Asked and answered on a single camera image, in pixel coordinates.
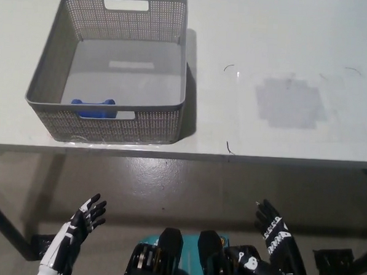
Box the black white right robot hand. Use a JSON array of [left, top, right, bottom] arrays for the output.
[[225, 197, 314, 275]]

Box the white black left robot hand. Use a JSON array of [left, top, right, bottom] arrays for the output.
[[39, 191, 108, 274]]

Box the blue rook chess piece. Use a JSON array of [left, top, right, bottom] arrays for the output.
[[69, 97, 119, 121]]

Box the black floor foot plate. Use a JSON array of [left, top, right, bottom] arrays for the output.
[[31, 233, 57, 261], [311, 247, 355, 275]]

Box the black metal table leg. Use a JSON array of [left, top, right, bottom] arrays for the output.
[[0, 192, 36, 261]]

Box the black teal robot body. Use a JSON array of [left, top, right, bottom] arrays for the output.
[[122, 225, 273, 275]]

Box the grey perforated plastic basket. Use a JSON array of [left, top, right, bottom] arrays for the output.
[[22, 0, 192, 149]]

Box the grey square tape patch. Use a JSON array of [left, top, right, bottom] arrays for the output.
[[253, 76, 333, 131]]

